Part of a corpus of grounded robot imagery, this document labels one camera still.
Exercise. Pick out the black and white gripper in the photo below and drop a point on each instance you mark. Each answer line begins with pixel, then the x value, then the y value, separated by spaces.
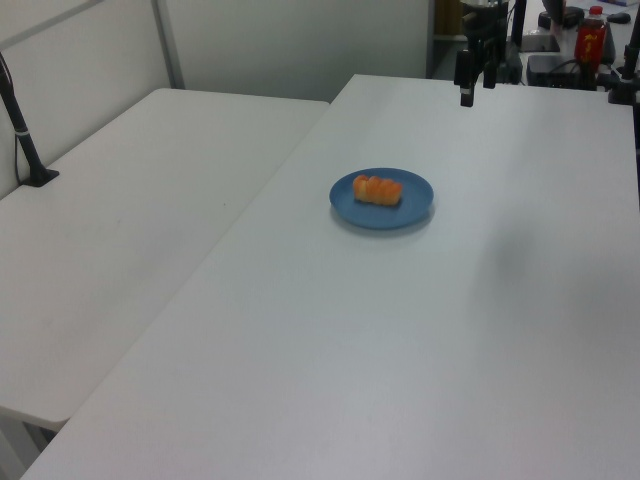
pixel 482 30

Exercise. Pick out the orange twisted bread roll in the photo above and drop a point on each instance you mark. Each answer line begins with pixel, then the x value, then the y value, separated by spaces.
pixel 377 190

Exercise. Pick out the black vertical pole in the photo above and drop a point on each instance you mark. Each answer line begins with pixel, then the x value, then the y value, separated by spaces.
pixel 517 22

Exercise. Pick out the black electronics box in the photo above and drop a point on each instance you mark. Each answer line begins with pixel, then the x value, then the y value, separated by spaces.
pixel 555 70

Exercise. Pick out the red drink bottle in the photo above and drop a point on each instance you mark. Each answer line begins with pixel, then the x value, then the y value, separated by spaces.
pixel 591 40

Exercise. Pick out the black clamp stand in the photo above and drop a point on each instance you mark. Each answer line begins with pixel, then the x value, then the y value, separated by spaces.
pixel 625 85

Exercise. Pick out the black computer mouse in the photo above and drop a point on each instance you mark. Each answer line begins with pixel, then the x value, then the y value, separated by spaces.
pixel 619 18

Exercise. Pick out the blue round plate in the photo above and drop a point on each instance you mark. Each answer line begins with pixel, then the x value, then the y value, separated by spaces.
pixel 400 212

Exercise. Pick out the white side table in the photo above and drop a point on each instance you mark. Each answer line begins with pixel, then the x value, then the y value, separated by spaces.
pixel 125 225

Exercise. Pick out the grey metal partition post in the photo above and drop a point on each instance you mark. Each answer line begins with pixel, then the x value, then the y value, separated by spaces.
pixel 169 45

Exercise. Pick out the black camera stand pole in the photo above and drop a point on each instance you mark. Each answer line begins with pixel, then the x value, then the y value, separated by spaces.
pixel 20 135

